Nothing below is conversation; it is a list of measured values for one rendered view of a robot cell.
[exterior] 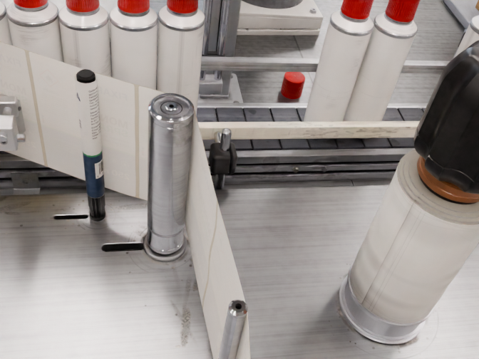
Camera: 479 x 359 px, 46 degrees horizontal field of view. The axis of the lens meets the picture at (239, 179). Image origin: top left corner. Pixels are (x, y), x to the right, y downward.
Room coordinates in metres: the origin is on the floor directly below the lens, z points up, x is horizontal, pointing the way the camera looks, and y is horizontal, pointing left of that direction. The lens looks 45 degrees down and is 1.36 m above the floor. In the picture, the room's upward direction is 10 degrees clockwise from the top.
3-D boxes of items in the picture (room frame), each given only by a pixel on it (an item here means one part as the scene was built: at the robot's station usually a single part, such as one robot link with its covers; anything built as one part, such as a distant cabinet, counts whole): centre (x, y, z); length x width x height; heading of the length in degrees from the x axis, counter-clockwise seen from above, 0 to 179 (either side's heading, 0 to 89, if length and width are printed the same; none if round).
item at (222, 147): (0.48, 0.02, 0.89); 0.03 x 0.03 x 0.12; 16
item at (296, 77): (0.74, -0.06, 0.85); 0.03 x 0.03 x 0.03
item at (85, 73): (0.39, 0.15, 0.97); 0.02 x 0.02 x 0.19
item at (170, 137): (0.36, 0.07, 0.97); 0.05 x 0.05 x 0.19
